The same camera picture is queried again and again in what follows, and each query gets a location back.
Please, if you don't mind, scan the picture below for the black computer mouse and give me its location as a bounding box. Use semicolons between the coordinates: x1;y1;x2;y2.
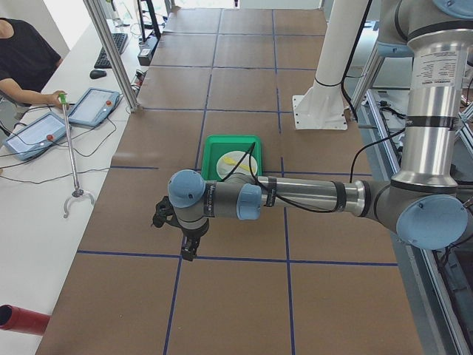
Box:
89;69;107;80

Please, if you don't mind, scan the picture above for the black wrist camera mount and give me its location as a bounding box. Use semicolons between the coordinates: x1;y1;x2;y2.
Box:
152;196;178;228

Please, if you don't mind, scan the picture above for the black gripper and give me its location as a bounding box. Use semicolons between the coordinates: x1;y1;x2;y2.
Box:
181;226;203;262

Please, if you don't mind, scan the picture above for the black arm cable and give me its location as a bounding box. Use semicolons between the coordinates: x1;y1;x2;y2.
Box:
221;0;407;214

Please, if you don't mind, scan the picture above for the blue teach pendant far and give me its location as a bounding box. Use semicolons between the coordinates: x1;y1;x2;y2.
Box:
68;87;120;127

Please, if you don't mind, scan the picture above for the aluminium side frame rail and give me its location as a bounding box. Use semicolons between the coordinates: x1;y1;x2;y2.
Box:
363;89;472;354

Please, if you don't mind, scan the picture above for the blue teach pendant near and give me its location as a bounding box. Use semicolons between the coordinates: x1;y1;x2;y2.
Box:
4;112;66;160

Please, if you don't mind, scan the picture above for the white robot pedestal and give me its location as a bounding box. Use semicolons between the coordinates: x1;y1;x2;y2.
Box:
293;0;371;130

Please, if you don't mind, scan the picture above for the aluminium frame post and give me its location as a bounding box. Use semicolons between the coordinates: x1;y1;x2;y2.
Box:
84;0;139;112

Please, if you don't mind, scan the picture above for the person in black shirt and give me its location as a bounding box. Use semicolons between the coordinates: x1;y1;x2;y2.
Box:
1;18;64;108

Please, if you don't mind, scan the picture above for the black keyboard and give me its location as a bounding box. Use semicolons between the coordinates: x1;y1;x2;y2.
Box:
93;33;129;70

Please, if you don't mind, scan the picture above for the yellow plastic spoon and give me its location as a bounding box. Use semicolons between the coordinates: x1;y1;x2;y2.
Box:
223;156;250;172

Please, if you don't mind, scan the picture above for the blue teach pendant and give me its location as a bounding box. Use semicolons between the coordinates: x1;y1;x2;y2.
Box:
68;87;120;127
4;112;66;160

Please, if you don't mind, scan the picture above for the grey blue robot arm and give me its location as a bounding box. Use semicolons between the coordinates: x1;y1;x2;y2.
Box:
156;1;472;260

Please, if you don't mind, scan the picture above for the silver reacher grabber tool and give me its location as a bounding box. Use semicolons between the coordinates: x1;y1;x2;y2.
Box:
58;93;95;218

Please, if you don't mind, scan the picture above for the green plastic tray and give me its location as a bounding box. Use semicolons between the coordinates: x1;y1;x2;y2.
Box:
201;135;262;180

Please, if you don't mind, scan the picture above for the red cylinder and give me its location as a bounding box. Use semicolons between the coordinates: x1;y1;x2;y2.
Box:
1;305;50;336

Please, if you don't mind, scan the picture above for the white round plate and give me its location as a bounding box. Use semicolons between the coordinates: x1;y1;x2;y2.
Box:
216;151;259;181

